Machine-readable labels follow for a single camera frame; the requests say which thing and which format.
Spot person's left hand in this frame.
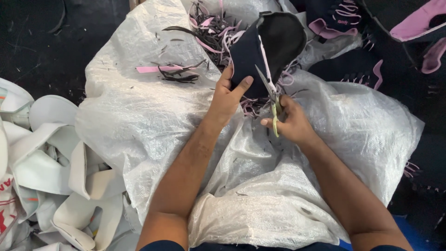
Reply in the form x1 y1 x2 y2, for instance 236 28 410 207
208 64 254 127

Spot person's right hand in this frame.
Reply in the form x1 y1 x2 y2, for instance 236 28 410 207
260 94 317 145

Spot yellow-handled scissors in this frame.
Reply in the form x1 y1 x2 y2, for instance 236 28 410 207
255 64 283 138

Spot navy and pink shoe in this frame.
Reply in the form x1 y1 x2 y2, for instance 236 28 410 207
229 11 308 99

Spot white woven plastic sack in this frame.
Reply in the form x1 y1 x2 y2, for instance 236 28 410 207
75 0 425 250

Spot heap of fabric trimmings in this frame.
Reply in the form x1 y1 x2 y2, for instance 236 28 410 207
151 0 309 118

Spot pink fabric strip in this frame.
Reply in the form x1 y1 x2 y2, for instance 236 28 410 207
136 65 193 74

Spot pile of navy pink uppers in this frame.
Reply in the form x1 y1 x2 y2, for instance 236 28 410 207
290 0 446 196

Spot pile of white shoe uppers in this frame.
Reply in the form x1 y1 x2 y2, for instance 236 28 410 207
0 77 143 251

